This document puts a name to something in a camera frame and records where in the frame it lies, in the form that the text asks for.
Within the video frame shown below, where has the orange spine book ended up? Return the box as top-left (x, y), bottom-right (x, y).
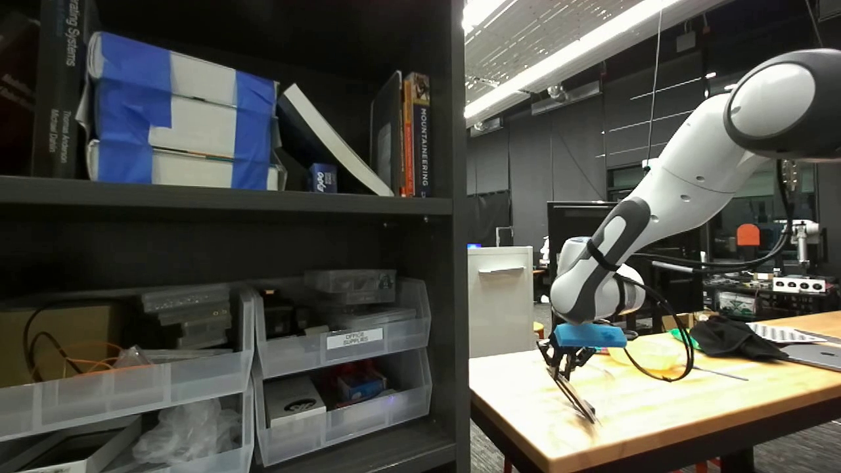
top-left (401, 71), bottom-right (433, 198)

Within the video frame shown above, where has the grey foam block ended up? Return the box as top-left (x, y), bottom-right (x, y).
top-left (299, 267), bottom-right (400, 306)

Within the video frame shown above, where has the white cabinet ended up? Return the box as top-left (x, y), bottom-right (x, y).
top-left (467, 244), bottom-right (538, 360)

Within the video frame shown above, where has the electronics bench equipment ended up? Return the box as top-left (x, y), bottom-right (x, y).
top-left (703, 267), bottom-right (832, 319)

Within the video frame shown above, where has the tall black book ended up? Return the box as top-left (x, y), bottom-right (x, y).
top-left (29, 0), bottom-right (103, 180)

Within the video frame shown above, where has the labelled clear storage bin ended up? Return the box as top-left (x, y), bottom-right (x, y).
top-left (251, 275), bottom-right (433, 381)

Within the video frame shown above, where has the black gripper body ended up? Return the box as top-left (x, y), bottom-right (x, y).
top-left (533, 336), bottom-right (602, 369)

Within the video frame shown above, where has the black monitor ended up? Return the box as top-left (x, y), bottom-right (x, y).
top-left (547, 198), bottom-right (614, 269)

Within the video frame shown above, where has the leaning white paged book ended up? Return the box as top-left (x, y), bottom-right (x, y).
top-left (275, 80), bottom-right (397, 198)

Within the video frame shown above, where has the brown cardboard box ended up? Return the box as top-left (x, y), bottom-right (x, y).
top-left (0, 298), bottom-right (125, 388)

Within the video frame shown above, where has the black cloth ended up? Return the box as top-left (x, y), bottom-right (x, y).
top-left (689, 311), bottom-right (790, 363)

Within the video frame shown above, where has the thin black book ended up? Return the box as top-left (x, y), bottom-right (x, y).
top-left (368, 68), bottom-right (406, 198)

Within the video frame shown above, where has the crumpled clear plastic bag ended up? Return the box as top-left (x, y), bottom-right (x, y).
top-left (129, 397), bottom-right (242, 468)

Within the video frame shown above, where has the white box with oval hole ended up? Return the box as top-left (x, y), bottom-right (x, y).
top-left (262, 373), bottom-right (329, 428)

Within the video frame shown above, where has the small blue box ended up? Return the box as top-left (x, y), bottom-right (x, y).
top-left (305, 159), bottom-right (341, 193)

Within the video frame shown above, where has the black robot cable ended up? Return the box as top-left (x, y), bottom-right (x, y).
top-left (613, 269), bottom-right (702, 385)

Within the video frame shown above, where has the dark grey shelf unit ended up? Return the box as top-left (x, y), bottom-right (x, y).
top-left (0, 0), bottom-right (472, 473)

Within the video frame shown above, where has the wide clear storage bin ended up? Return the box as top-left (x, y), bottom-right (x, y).
top-left (0, 285), bottom-right (265, 443)

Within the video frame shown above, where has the dark foam block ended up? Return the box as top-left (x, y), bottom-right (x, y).
top-left (121, 284), bottom-right (236, 352)

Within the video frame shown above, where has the white patterned sheet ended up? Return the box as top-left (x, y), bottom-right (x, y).
top-left (746, 319), bottom-right (819, 347)

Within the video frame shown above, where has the blue taped white book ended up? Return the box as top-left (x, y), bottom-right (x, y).
top-left (85, 137), bottom-right (288, 193)
top-left (85, 29), bottom-right (280, 116)
top-left (75, 75), bottom-right (278, 166)

